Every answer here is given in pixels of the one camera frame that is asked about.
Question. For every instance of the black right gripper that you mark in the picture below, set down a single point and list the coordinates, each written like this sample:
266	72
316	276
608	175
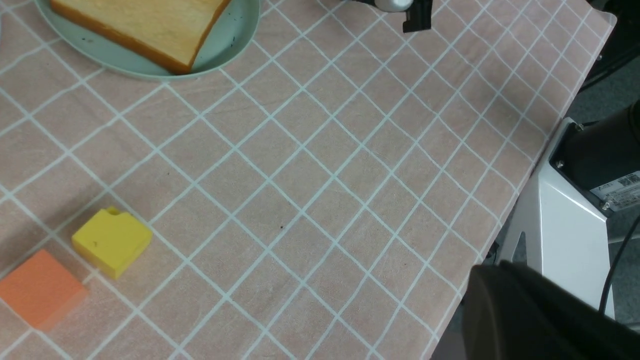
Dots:
418	16

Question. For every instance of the toast slice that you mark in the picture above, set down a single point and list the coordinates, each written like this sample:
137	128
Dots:
170	33

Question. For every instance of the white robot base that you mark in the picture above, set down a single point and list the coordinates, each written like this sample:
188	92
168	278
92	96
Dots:
587	173

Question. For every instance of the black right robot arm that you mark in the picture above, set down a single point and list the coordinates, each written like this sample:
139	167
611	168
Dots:
549	296

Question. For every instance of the green centre plate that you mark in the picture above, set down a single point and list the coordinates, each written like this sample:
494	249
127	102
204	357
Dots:
227	39

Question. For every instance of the pink checkered tablecloth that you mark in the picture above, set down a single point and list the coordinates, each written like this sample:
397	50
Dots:
323	196

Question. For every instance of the yellow notched block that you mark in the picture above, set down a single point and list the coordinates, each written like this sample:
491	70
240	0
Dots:
111	241

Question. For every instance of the orange cube block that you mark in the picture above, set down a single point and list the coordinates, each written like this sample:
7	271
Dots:
42	291

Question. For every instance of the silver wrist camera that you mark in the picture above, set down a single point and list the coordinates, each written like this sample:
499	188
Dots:
393	6

